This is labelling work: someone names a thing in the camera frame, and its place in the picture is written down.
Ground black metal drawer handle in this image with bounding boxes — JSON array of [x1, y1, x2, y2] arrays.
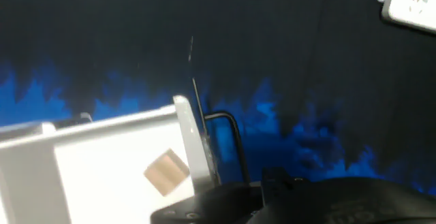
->
[[203, 110, 252, 185]]

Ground white plastic drawer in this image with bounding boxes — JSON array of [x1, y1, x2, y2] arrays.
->
[[0, 77, 222, 224]]

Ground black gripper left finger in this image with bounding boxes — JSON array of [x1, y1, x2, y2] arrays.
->
[[150, 181, 264, 224]]

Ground white power strip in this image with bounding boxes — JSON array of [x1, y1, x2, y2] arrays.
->
[[376, 0, 436, 36]]

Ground blue black printed cloth mat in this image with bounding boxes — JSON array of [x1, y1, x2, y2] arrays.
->
[[0, 0, 436, 197]]

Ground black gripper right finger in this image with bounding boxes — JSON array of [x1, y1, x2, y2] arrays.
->
[[261, 166, 309, 201]]

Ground small wooden cube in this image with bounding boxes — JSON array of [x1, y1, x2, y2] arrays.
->
[[142, 148, 191, 197]]

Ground white drawer cabinet frame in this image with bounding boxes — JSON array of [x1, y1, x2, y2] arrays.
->
[[0, 112, 93, 140]]

